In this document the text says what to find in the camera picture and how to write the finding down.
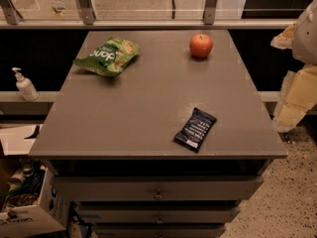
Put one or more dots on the metal railing post right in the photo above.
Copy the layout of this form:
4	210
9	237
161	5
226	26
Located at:
209	12

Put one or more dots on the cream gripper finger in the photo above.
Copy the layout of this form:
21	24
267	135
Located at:
283	41
298	95

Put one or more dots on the red apple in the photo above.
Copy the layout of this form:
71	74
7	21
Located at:
200	46

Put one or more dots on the white pump sanitizer bottle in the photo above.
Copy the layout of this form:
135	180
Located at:
25	86

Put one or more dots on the metal drawer knob middle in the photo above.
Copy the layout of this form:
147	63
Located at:
159	220

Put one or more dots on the metal drawer knob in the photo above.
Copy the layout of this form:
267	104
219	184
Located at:
158	195
159	220

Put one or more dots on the metal railing post far left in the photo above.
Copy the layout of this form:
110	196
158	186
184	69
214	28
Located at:
12	16

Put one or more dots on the green chip bag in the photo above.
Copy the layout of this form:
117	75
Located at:
111	58

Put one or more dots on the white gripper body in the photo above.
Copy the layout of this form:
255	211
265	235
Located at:
306	39

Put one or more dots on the grey drawer cabinet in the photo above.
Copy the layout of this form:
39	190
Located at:
110	141

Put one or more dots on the dark blue rxbar wrapper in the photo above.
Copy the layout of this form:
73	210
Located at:
195	129

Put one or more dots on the white cardboard box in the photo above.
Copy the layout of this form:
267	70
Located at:
47	214

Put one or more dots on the metal railing post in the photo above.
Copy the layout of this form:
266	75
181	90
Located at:
12	16
87	11
209	12

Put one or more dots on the metal drawer knob top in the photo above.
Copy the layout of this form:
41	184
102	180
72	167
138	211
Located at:
158	195

